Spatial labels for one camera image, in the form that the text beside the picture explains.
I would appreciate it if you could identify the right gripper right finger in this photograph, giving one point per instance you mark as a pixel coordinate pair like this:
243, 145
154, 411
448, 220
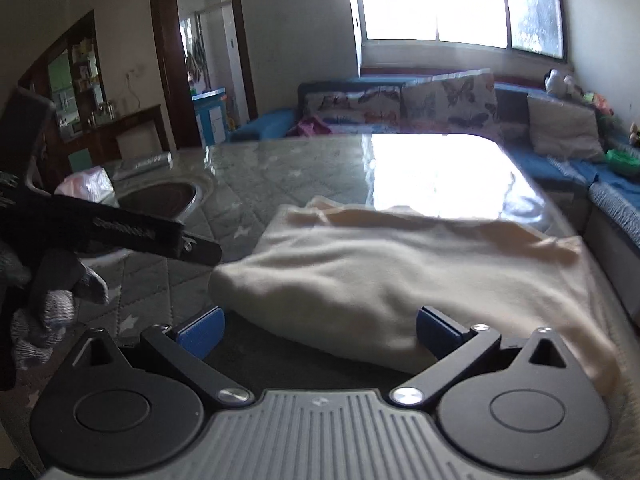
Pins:
512, 406

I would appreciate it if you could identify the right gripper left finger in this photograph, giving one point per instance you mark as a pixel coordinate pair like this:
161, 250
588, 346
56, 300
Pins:
113, 410

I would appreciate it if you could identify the cream sweatshirt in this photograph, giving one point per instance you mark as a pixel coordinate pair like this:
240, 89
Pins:
350, 281

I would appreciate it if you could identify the gloved left hand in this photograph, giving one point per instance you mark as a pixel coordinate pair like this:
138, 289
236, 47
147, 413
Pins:
38, 300

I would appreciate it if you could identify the tissue pack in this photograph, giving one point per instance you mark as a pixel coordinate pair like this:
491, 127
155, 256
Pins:
93, 185

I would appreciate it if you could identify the black round induction cooktop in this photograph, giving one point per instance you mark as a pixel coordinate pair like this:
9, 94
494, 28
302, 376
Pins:
168, 200

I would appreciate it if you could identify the grey remote control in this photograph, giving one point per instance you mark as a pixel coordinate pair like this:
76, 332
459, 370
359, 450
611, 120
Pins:
129, 168

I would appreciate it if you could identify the dark wooden cabinet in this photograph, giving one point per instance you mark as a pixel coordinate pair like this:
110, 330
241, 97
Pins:
89, 128

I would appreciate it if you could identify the blue cabinet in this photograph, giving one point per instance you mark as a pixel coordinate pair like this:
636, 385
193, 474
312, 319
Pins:
211, 116

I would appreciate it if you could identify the blue sofa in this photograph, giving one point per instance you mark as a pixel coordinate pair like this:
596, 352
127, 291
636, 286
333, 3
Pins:
614, 197

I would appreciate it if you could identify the green bowl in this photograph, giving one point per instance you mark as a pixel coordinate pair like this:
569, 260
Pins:
623, 163

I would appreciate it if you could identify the grey cushion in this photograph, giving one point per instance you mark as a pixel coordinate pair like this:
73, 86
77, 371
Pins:
563, 130

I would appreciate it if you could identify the magenta cloth on sofa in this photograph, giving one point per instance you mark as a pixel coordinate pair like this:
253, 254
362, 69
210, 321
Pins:
308, 127

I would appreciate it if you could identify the butterfly pillow right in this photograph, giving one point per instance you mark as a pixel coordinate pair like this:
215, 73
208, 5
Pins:
453, 103

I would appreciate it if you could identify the butterfly pillow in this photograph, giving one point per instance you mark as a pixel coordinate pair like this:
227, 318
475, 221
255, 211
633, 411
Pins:
375, 106
453, 103

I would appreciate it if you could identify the panda plush toy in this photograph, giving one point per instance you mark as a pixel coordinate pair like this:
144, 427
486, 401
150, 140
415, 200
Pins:
562, 86

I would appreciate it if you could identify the butterfly pillow left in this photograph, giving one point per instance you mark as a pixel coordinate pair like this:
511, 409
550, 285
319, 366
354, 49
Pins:
375, 106

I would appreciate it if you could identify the window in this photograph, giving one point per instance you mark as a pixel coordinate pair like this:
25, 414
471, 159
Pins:
533, 26

